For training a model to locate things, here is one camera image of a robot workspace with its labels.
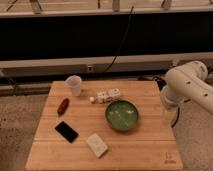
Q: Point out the green ceramic bowl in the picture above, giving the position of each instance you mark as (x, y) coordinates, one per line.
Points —
(121, 115)

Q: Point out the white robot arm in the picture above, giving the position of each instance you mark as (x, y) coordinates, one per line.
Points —
(183, 82)

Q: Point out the white toy carton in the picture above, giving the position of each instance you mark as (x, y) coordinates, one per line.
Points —
(105, 96)

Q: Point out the clear plastic cup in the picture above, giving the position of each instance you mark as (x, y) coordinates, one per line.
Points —
(74, 83)

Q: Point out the wooden table board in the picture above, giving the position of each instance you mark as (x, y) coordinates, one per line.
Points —
(150, 146)

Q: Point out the brown sausage toy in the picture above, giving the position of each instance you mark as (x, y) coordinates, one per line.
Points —
(63, 106)

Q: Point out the black smartphone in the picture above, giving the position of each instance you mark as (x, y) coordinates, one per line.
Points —
(66, 131)

